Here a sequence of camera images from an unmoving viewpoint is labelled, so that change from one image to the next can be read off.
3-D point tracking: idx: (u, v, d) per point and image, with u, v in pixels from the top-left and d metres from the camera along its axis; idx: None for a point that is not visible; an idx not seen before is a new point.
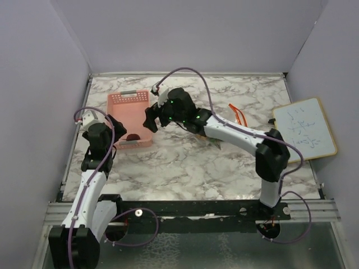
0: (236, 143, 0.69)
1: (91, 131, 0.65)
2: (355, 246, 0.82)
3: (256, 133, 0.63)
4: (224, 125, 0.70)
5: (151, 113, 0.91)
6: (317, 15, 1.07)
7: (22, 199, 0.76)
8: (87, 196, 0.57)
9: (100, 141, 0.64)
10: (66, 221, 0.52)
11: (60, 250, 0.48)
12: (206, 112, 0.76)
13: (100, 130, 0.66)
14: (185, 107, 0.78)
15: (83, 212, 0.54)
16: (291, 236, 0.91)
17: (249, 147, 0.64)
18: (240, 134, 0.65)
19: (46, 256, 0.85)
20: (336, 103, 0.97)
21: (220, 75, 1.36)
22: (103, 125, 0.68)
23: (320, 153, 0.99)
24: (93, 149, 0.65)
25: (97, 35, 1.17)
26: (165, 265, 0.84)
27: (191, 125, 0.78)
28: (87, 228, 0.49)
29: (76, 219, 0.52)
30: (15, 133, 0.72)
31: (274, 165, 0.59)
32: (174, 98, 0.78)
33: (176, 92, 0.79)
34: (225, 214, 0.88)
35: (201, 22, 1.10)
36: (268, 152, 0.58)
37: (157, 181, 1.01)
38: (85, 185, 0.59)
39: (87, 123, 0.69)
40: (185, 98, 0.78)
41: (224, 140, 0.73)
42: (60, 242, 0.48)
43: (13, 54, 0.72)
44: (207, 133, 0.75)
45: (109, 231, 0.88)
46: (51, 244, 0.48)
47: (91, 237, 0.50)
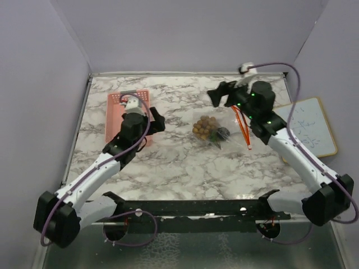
0: (295, 167, 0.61)
1: (127, 119, 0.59)
2: (355, 246, 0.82)
3: (327, 172, 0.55)
4: (294, 145, 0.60)
5: (222, 89, 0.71)
6: (317, 16, 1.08)
7: (23, 199, 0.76)
8: (91, 177, 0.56)
9: (130, 133, 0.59)
10: (61, 191, 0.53)
11: (42, 217, 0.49)
12: (279, 120, 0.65)
13: (135, 121, 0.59)
14: (263, 107, 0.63)
15: (79, 190, 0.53)
16: (291, 236, 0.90)
17: (309, 180, 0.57)
18: (307, 163, 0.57)
19: (46, 256, 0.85)
20: (336, 103, 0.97)
21: (220, 75, 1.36)
22: (140, 116, 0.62)
23: (320, 153, 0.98)
24: (122, 137, 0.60)
25: (97, 35, 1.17)
26: (165, 265, 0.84)
27: (256, 126, 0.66)
28: (72, 208, 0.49)
29: (69, 195, 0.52)
30: (15, 133, 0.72)
31: (328, 211, 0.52)
32: (258, 93, 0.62)
33: (263, 87, 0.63)
34: (225, 214, 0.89)
35: (201, 21, 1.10)
36: (331, 196, 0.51)
37: (157, 181, 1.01)
38: (96, 167, 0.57)
39: (129, 108, 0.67)
40: (271, 99, 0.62)
41: (283, 157, 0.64)
42: (46, 208, 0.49)
43: (14, 54, 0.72)
44: (270, 143, 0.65)
45: (109, 231, 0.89)
46: (38, 205, 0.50)
47: (73, 218, 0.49)
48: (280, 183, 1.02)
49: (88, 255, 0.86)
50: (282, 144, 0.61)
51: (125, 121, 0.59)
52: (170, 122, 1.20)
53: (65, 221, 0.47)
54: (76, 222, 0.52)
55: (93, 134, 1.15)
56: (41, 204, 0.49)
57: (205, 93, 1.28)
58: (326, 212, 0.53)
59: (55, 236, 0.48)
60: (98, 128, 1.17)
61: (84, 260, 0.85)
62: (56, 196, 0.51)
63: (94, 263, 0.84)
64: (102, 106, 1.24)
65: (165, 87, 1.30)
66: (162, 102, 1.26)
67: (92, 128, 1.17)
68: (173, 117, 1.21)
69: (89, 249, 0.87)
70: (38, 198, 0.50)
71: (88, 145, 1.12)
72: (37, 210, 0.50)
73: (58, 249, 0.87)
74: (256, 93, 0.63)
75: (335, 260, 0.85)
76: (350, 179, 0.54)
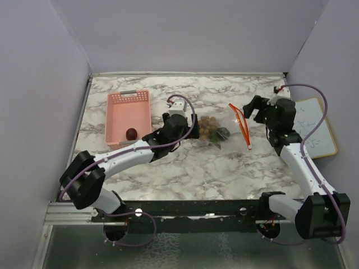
0: (298, 177, 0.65)
1: (173, 118, 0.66)
2: (355, 246, 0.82)
3: (324, 185, 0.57)
4: (302, 157, 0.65)
5: (256, 102, 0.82)
6: (317, 16, 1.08)
7: (23, 199, 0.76)
8: (126, 156, 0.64)
9: (171, 132, 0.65)
10: (99, 157, 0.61)
11: (76, 170, 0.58)
12: (296, 136, 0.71)
13: (179, 123, 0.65)
14: (282, 120, 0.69)
15: (114, 162, 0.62)
16: (291, 237, 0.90)
17: (306, 189, 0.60)
18: (308, 174, 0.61)
19: (46, 256, 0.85)
20: (336, 103, 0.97)
21: (220, 75, 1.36)
22: (185, 120, 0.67)
23: (320, 153, 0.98)
24: (162, 133, 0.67)
25: (97, 36, 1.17)
26: (165, 265, 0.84)
27: (273, 137, 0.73)
28: (103, 174, 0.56)
29: (104, 162, 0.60)
30: (15, 133, 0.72)
31: (315, 222, 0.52)
32: (280, 106, 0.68)
33: (286, 102, 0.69)
34: (225, 214, 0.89)
35: (201, 21, 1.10)
36: (319, 207, 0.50)
37: (157, 181, 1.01)
38: (132, 149, 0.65)
39: (174, 109, 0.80)
40: (291, 114, 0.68)
41: (290, 167, 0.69)
42: (82, 163, 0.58)
43: (13, 54, 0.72)
44: (281, 153, 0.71)
45: (109, 231, 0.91)
46: (76, 159, 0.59)
47: (98, 184, 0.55)
48: (280, 183, 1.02)
49: (88, 255, 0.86)
50: (290, 154, 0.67)
51: (170, 120, 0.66)
52: None
53: (92, 182, 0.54)
54: (99, 190, 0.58)
55: (93, 134, 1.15)
56: (79, 158, 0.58)
57: (205, 93, 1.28)
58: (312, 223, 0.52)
59: (76, 192, 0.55)
60: (98, 128, 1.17)
61: (84, 260, 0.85)
62: (92, 158, 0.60)
63: (94, 263, 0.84)
64: (102, 106, 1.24)
65: (165, 87, 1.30)
66: (162, 102, 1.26)
67: (92, 128, 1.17)
68: None
69: (89, 249, 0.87)
70: (79, 153, 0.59)
71: (88, 145, 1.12)
72: (74, 163, 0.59)
73: (58, 248, 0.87)
74: (279, 106, 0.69)
75: (334, 260, 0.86)
76: (348, 198, 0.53)
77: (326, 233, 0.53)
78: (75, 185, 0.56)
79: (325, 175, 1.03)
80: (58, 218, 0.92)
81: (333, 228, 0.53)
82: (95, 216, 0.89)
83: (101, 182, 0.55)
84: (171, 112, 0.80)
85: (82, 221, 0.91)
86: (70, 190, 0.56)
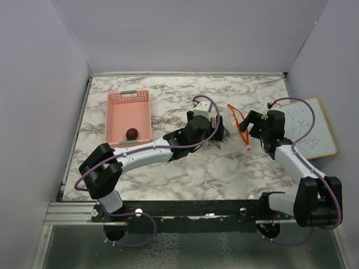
0: (294, 174, 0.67)
1: (195, 120, 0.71)
2: (355, 247, 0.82)
3: (315, 170, 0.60)
4: (293, 153, 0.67)
5: (252, 117, 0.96)
6: (317, 16, 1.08)
7: (23, 199, 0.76)
8: (145, 153, 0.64)
9: (192, 133, 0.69)
10: (118, 150, 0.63)
11: (95, 160, 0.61)
12: (287, 139, 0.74)
13: (201, 125, 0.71)
14: (274, 126, 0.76)
15: (132, 158, 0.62)
16: (291, 237, 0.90)
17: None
18: (300, 165, 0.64)
19: (46, 256, 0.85)
20: (335, 104, 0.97)
21: (220, 75, 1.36)
22: (207, 124, 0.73)
23: (319, 153, 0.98)
24: (183, 134, 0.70)
25: (97, 36, 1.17)
26: (165, 265, 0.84)
27: (267, 143, 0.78)
28: (120, 168, 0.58)
29: (123, 156, 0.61)
30: (15, 133, 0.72)
31: (312, 208, 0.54)
32: (271, 115, 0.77)
33: (277, 112, 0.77)
34: (225, 214, 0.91)
35: (201, 21, 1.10)
36: (314, 189, 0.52)
37: (157, 181, 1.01)
38: (152, 147, 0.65)
39: (198, 109, 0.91)
40: (281, 121, 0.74)
41: (286, 166, 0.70)
42: (101, 155, 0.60)
43: (13, 54, 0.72)
44: (276, 156, 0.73)
45: (109, 231, 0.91)
46: (97, 150, 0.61)
47: (114, 179, 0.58)
48: (280, 183, 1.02)
49: (88, 255, 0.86)
50: (282, 152, 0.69)
51: (193, 123, 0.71)
52: (170, 123, 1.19)
53: (110, 175, 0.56)
54: (114, 185, 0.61)
55: (93, 134, 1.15)
56: (100, 149, 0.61)
57: (205, 93, 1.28)
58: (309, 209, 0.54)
59: (92, 182, 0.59)
60: (98, 128, 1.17)
61: (84, 260, 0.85)
62: (112, 152, 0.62)
63: (94, 263, 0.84)
64: (102, 106, 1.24)
65: (165, 87, 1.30)
66: (162, 102, 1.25)
67: (92, 128, 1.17)
68: (173, 117, 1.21)
69: (89, 249, 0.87)
70: (101, 145, 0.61)
71: (88, 145, 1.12)
72: (95, 153, 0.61)
73: (58, 248, 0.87)
74: (270, 115, 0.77)
75: (335, 260, 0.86)
76: (339, 181, 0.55)
77: (325, 220, 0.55)
78: (92, 175, 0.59)
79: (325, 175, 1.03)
80: (58, 218, 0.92)
81: (331, 217, 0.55)
82: (95, 216, 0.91)
83: (116, 176, 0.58)
84: (196, 112, 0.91)
85: (82, 221, 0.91)
86: (87, 179, 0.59)
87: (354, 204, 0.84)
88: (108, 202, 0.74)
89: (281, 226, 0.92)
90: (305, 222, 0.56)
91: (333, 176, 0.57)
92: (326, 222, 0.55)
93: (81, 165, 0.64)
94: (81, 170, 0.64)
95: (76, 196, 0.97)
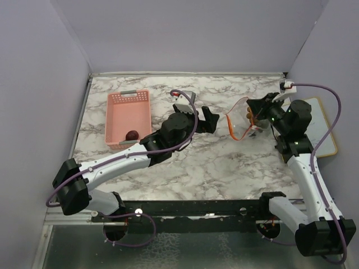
0: (303, 193, 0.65)
1: (171, 120, 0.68)
2: (356, 247, 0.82)
3: (331, 209, 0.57)
4: (311, 174, 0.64)
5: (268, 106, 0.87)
6: (317, 15, 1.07)
7: (23, 200, 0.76)
8: (115, 163, 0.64)
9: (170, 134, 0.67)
10: (85, 165, 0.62)
11: (62, 176, 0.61)
12: (306, 143, 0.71)
13: (175, 125, 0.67)
14: (294, 125, 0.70)
15: (100, 171, 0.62)
16: (291, 237, 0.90)
17: (311, 209, 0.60)
18: (316, 194, 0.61)
19: (47, 255, 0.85)
20: (336, 104, 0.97)
21: (220, 75, 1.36)
22: (185, 123, 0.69)
23: (320, 153, 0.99)
24: (162, 135, 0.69)
25: (97, 36, 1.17)
26: (165, 265, 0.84)
27: (282, 143, 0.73)
28: (86, 186, 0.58)
29: (90, 171, 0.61)
30: (15, 133, 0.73)
31: (318, 243, 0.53)
32: (295, 111, 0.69)
33: (302, 108, 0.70)
34: (225, 214, 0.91)
35: (201, 22, 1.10)
36: (325, 233, 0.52)
37: (157, 181, 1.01)
38: (125, 156, 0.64)
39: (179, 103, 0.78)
40: (305, 121, 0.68)
41: (297, 180, 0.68)
42: (67, 171, 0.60)
43: (13, 54, 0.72)
44: (290, 163, 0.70)
45: (109, 231, 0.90)
46: (63, 166, 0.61)
47: (83, 194, 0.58)
48: (279, 182, 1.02)
49: (88, 255, 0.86)
50: (299, 167, 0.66)
51: (168, 123, 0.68)
52: None
53: (76, 193, 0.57)
54: (87, 198, 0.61)
55: (93, 134, 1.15)
56: (65, 166, 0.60)
57: (205, 93, 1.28)
58: (314, 245, 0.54)
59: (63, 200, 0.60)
60: (98, 128, 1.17)
61: (84, 260, 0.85)
62: (78, 167, 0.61)
63: (94, 263, 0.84)
64: (102, 106, 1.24)
65: (165, 87, 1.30)
66: (162, 102, 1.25)
67: (92, 128, 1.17)
68: None
69: (89, 249, 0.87)
70: (66, 160, 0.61)
71: (88, 145, 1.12)
72: (61, 170, 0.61)
73: (58, 248, 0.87)
74: (293, 111, 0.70)
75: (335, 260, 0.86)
76: (354, 225, 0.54)
77: (326, 251, 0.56)
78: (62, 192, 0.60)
79: (325, 175, 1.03)
80: (58, 218, 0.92)
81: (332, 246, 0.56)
82: (95, 216, 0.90)
83: (86, 193, 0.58)
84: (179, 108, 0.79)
85: (82, 221, 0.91)
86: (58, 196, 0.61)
87: (354, 204, 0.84)
88: (101, 205, 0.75)
89: (281, 226, 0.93)
90: (307, 251, 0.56)
91: (348, 219, 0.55)
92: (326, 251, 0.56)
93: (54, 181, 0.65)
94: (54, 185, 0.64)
95: None
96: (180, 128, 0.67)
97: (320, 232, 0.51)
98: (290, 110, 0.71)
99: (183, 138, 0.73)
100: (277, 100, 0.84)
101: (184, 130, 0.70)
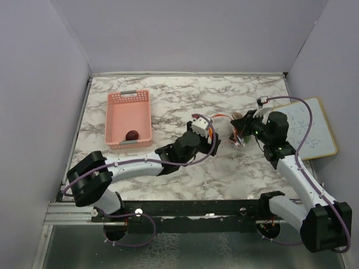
0: (296, 189, 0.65)
1: (184, 137, 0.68)
2: (355, 247, 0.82)
3: (325, 196, 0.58)
4: (299, 169, 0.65)
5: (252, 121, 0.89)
6: (317, 16, 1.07)
7: (22, 200, 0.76)
8: (136, 165, 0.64)
9: (181, 151, 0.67)
10: (110, 159, 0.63)
11: (84, 168, 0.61)
12: (289, 148, 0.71)
13: (188, 142, 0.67)
14: (276, 134, 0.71)
15: (123, 168, 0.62)
16: (291, 237, 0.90)
17: (307, 202, 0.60)
18: (307, 186, 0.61)
19: (47, 256, 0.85)
20: (336, 104, 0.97)
21: (220, 75, 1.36)
22: (197, 140, 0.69)
23: (320, 153, 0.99)
24: (174, 150, 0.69)
25: (97, 36, 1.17)
26: (165, 265, 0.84)
27: (268, 151, 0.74)
28: (109, 179, 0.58)
29: (114, 166, 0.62)
30: (15, 133, 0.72)
31: (321, 233, 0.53)
32: (273, 120, 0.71)
33: (279, 117, 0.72)
34: (225, 214, 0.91)
35: (201, 22, 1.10)
36: (324, 218, 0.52)
37: (157, 181, 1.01)
38: (143, 159, 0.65)
39: (196, 126, 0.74)
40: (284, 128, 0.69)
41: (288, 180, 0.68)
42: (91, 163, 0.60)
43: (12, 54, 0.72)
44: (277, 167, 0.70)
45: (109, 231, 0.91)
46: (88, 157, 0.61)
47: (102, 188, 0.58)
48: (279, 183, 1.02)
49: (88, 255, 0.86)
50: (287, 167, 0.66)
51: (182, 139, 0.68)
52: (170, 123, 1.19)
53: (99, 184, 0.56)
54: (102, 193, 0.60)
55: (93, 134, 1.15)
56: (91, 158, 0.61)
57: (205, 93, 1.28)
58: (318, 236, 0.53)
59: (79, 190, 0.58)
60: (98, 128, 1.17)
61: (84, 260, 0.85)
62: (104, 161, 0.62)
63: (95, 263, 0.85)
64: (102, 106, 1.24)
65: (166, 87, 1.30)
66: (162, 102, 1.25)
67: (92, 127, 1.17)
68: (173, 117, 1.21)
69: (89, 249, 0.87)
70: (93, 153, 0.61)
71: (88, 145, 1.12)
72: (85, 161, 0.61)
73: (58, 248, 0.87)
74: (272, 120, 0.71)
75: (334, 259, 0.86)
76: (349, 208, 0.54)
77: (334, 244, 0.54)
78: (82, 182, 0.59)
79: (325, 174, 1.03)
80: (58, 218, 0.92)
81: (339, 238, 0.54)
82: (95, 216, 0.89)
83: (106, 185, 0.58)
84: (195, 130, 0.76)
85: (82, 221, 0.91)
86: (74, 186, 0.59)
87: (354, 204, 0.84)
88: (102, 204, 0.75)
89: (281, 226, 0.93)
90: (316, 247, 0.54)
91: (343, 202, 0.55)
92: (334, 244, 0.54)
93: (69, 170, 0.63)
94: (68, 175, 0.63)
95: None
96: (193, 145, 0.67)
97: (320, 219, 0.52)
98: (269, 121, 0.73)
99: (191, 154, 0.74)
100: (258, 116, 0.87)
101: (195, 148, 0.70)
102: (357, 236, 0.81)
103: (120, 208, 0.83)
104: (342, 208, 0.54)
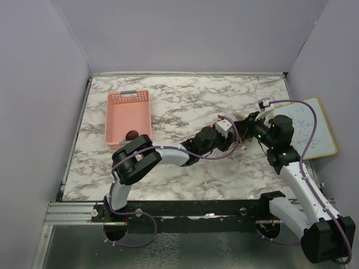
0: (299, 198, 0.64)
1: (203, 131, 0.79)
2: (356, 247, 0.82)
3: (328, 209, 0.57)
4: (303, 179, 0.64)
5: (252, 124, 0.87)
6: (317, 15, 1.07)
7: (22, 200, 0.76)
8: (173, 152, 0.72)
9: (201, 144, 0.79)
10: (155, 143, 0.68)
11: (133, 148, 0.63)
12: (293, 153, 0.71)
13: (207, 136, 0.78)
14: (281, 138, 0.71)
15: (166, 152, 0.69)
16: (291, 237, 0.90)
17: (310, 213, 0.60)
18: (311, 197, 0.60)
19: (47, 256, 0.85)
20: (335, 105, 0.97)
21: (220, 75, 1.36)
22: (214, 134, 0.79)
23: (320, 153, 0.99)
24: (194, 144, 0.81)
25: (97, 36, 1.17)
26: (165, 265, 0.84)
27: (272, 156, 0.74)
28: (159, 157, 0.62)
29: (160, 148, 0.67)
30: (15, 133, 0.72)
31: (322, 245, 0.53)
32: (277, 125, 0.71)
33: (284, 121, 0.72)
34: (225, 214, 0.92)
35: (201, 22, 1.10)
36: (327, 233, 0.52)
37: (157, 181, 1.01)
38: (177, 148, 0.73)
39: (219, 125, 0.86)
40: (288, 134, 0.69)
41: (291, 188, 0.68)
42: (142, 144, 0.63)
43: (12, 53, 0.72)
44: (281, 173, 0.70)
45: (109, 231, 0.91)
46: (136, 139, 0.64)
47: (151, 166, 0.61)
48: (280, 183, 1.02)
49: (88, 255, 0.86)
50: (291, 175, 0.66)
51: (201, 134, 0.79)
52: (170, 123, 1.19)
53: (151, 162, 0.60)
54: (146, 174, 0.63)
55: (93, 134, 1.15)
56: (140, 139, 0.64)
57: (205, 93, 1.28)
58: (320, 249, 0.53)
59: (127, 170, 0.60)
60: (98, 128, 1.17)
61: (84, 260, 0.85)
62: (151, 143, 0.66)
63: (95, 263, 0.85)
64: (102, 106, 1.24)
65: (166, 87, 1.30)
66: (162, 102, 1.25)
67: (92, 127, 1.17)
68: (173, 117, 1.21)
69: (89, 249, 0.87)
70: (141, 135, 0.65)
71: (88, 145, 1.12)
72: (134, 142, 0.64)
73: (58, 248, 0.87)
74: (276, 125, 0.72)
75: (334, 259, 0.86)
76: (352, 222, 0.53)
77: (334, 254, 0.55)
78: (129, 163, 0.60)
79: (325, 174, 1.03)
80: (58, 218, 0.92)
81: (340, 250, 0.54)
82: (95, 216, 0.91)
83: (155, 164, 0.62)
84: (217, 128, 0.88)
85: (82, 221, 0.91)
86: (121, 166, 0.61)
87: (354, 204, 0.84)
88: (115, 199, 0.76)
89: (281, 226, 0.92)
90: (316, 257, 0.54)
91: (346, 217, 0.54)
92: (334, 254, 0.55)
93: (114, 153, 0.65)
94: (114, 157, 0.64)
95: (76, 196, 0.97)
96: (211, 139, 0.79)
97: (322, 233, 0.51)
98: (274, 125, 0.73)
99: (209, 148, 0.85)
100: (260, 119, 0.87)
101: (212, 141, 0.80)
102: (357, 236, 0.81)
103: (124, 204, 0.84)
104: (345, 222, 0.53)
